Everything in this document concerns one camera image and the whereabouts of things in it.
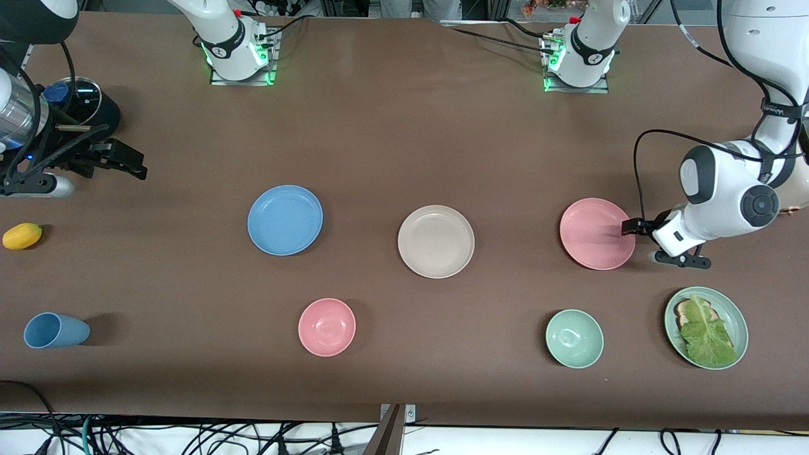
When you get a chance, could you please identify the pink plate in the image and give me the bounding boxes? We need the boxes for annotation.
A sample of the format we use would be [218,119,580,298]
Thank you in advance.
[559,198,636,270]

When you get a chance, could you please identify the blue plate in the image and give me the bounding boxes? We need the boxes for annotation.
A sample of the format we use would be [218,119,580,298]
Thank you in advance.
[247,185,324,257]

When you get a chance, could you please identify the glass lid with blue knob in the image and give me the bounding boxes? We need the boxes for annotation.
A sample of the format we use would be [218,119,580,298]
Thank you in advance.
[43,77,102,124]

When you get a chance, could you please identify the toast bread slice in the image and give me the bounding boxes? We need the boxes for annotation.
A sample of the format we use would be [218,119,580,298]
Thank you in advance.
[674,300,716,329]

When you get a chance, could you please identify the yellow lemon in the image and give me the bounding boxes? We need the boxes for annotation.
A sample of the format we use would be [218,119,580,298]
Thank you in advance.
[2,222,44,250]

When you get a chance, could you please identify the green lettuce leaf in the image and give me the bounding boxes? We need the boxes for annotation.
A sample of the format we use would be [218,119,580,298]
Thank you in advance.
[680,295,739,368]

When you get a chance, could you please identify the green bowl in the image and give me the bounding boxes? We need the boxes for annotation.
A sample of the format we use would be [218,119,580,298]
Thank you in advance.
[545,308,604,369]

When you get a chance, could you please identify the green plate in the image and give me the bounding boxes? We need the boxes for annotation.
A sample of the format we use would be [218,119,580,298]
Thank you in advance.
[664,286,749,370]

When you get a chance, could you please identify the blue cup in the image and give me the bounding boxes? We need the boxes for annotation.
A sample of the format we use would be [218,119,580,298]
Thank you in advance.
[23,312,91,349]

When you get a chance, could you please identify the beige plate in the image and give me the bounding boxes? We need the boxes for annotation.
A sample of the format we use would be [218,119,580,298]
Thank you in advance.
[398,205,475,279]

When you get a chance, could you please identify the orange artificial flowers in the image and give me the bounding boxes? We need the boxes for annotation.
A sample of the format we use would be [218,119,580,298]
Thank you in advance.
[521,0,590,18]

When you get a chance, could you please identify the pink bowl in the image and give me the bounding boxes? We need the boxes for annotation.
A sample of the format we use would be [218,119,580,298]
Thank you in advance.
[298,298,356,358]

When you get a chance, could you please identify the grey trouser legs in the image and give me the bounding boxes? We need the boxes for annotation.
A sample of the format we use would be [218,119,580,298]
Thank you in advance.
[379,0,463,21]

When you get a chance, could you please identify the brown wooden beam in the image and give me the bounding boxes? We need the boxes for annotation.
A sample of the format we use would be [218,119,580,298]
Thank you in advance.
[362,404,405,455]

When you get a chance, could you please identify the black pot with blue handle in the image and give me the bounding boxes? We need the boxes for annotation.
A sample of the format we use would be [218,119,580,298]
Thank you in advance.
[47,77,121,145]

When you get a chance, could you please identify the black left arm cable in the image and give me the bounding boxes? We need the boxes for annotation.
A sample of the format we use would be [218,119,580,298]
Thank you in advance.
[633,0,809,222]

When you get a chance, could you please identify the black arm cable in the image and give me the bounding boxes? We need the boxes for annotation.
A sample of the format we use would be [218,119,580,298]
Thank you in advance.
[633,0,809,222]
[0,40,78,184]

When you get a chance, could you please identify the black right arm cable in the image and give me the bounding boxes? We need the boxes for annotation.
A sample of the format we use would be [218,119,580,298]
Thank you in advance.
[0,40,78,184]

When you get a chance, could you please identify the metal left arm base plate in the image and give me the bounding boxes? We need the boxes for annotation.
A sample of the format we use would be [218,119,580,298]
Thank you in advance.
[542,35,610,95]

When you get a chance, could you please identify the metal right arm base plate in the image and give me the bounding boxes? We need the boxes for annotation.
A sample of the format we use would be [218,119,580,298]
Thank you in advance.
[210,27,279,87]

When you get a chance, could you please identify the black cable on table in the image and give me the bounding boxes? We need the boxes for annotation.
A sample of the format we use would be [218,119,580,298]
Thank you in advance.
[441,18,558,55]

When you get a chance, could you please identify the black looped floor cable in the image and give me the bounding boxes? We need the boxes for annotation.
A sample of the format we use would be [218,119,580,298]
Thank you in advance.
[0,380,61,455]

